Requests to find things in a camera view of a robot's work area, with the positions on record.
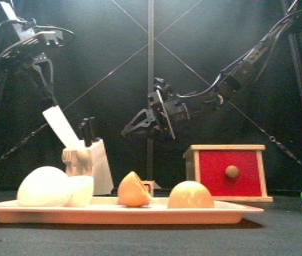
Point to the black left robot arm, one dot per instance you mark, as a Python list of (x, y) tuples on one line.
[(11, 13)]

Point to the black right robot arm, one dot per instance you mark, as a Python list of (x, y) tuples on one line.
[(242, 71)]

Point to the pale wooden knife holder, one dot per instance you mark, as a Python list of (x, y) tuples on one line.
[(100, 166)]

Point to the orange toy wedge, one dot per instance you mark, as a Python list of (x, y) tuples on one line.
[(131, 191)]

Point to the tan toy egg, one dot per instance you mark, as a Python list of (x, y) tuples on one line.
[(188, 196)]

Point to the wooden box with red drawer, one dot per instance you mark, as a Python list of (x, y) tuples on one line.
[(242, 160)]

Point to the small white toy egg piece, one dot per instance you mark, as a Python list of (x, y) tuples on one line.
[(83, 191)]

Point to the pink plastic tray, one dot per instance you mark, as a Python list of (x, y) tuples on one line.
[(114, 215)]

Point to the large white toy egg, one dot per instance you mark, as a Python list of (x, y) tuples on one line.
[(41, 186)]

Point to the white red pole foot bracket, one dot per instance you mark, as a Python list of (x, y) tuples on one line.
[(152, 188)]

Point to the black vertical frame pole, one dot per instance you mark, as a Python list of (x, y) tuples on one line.
[(150, 50)]

